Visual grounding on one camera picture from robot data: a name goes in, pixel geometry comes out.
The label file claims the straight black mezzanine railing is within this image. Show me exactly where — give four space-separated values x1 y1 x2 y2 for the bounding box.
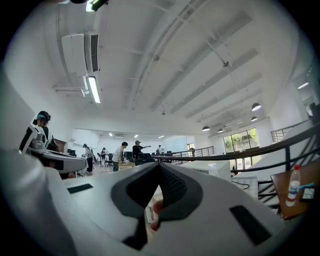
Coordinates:
159 146 215 165

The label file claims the black head-worn camera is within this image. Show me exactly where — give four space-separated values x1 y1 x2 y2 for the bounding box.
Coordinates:
69 0 111 12

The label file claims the glass window wall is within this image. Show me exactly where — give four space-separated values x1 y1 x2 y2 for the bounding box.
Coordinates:
222 127 261 171

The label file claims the white oven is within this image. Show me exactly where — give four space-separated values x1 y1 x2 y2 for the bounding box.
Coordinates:
181 159 231 183

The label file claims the black cable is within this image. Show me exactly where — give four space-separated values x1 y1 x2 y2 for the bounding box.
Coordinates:
232 181 251 190

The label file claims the wooden side table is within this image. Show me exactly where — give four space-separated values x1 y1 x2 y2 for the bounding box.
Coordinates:
270 161 320 221

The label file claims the black stair railing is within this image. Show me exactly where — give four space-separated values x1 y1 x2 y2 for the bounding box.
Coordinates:
270 119 313 143

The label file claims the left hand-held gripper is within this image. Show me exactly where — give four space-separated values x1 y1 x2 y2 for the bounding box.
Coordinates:
19 124 88 174

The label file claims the white ceiling air conditioner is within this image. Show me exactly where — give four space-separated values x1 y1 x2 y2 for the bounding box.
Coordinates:
61 31 100 78

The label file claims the curved black metal railing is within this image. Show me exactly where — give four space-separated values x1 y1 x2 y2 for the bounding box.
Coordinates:
151 122 320 208

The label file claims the ceiling tube light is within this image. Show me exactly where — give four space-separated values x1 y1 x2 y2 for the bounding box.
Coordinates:
87 76 101 104

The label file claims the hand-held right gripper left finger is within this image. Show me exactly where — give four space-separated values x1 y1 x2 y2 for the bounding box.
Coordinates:
44 161 161 256

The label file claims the person's right hand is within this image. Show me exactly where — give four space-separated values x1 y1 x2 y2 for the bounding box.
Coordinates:
149 199 165 231

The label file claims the wooden desk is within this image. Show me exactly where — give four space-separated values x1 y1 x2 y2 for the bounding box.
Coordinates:
117 161 138 171

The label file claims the clear bottle red cap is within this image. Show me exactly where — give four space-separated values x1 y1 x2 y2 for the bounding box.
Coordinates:
285 164 301 208

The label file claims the black office chair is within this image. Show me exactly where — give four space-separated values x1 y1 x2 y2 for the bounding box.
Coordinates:
134 152 156 167

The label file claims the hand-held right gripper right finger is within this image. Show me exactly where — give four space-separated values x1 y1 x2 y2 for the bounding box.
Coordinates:
147 161 286 256

